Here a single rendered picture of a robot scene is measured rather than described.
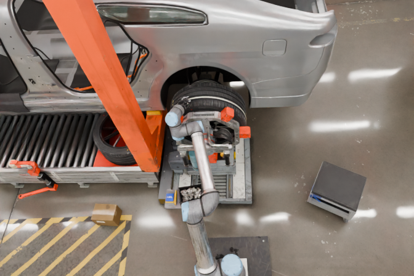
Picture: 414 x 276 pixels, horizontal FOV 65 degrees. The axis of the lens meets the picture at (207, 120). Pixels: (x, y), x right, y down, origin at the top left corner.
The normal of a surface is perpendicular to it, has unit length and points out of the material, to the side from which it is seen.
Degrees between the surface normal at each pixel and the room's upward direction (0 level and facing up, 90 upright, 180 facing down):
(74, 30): 90
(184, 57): 90
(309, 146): 0
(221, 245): 0
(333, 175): 0
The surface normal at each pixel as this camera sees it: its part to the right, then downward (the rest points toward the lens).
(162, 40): -0.05, 0.73
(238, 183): -0.10, -0.58
